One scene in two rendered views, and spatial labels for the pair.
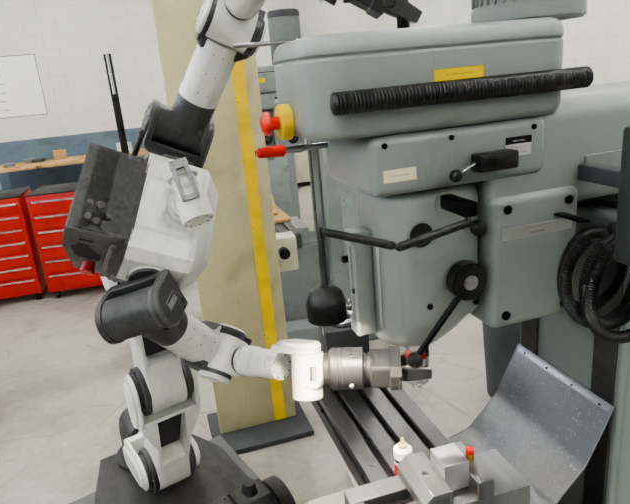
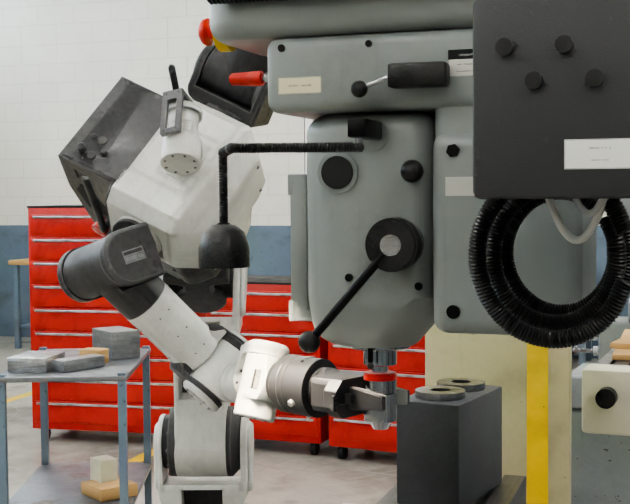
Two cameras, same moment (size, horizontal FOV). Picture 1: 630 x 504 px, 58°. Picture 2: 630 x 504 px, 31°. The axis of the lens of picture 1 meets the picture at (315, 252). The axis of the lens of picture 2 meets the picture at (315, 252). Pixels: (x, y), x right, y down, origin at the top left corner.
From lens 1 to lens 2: 1.11 m
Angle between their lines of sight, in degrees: 36
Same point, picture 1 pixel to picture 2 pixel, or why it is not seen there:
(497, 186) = (444, 118)
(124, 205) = (127, 145)
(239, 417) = not seen: outside the picture
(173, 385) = (207, 439)
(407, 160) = (310, 68)
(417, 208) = (335, 136)
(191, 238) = (187, 194)
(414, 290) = (328, 249)
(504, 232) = (448, 183)
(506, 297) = (454, 283)
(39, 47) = not seen: hidden behind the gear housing
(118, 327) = (73, 273)
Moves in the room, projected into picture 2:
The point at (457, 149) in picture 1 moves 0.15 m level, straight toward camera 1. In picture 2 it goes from (377, 59) to (288, 51)
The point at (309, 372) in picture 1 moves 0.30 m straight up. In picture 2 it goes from (252, 376) to (250, 179)
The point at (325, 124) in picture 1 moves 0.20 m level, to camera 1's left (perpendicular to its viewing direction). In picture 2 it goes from (216, 18) to (108, 31)
